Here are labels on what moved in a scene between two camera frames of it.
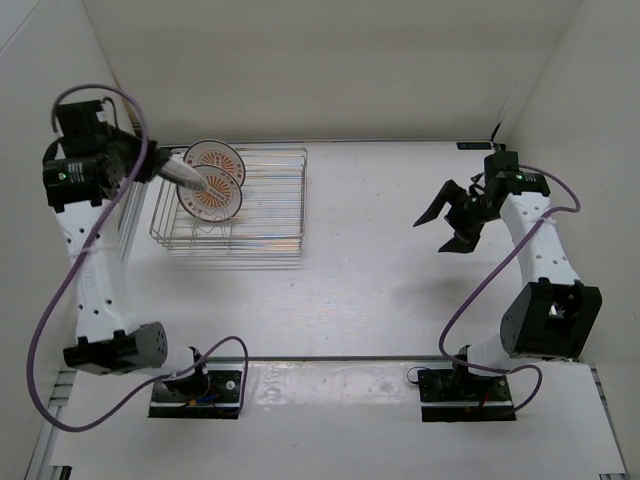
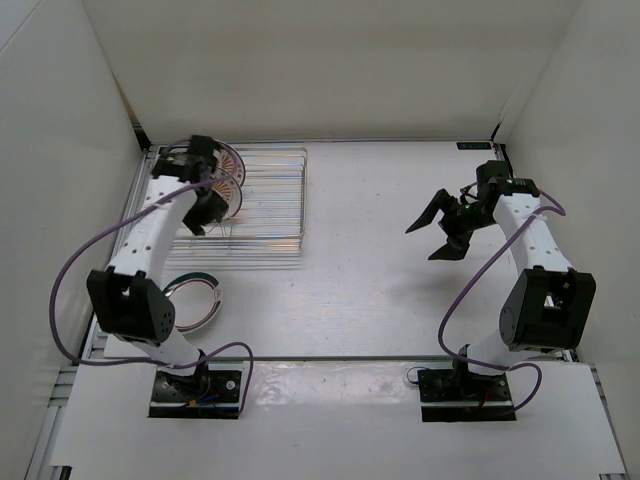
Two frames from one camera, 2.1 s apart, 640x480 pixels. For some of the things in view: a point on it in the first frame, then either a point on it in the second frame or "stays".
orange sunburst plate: (216, 153) stays
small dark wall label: (474, 145) stays
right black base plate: (452, 395) stays
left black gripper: (155, 160) → (215, 210)
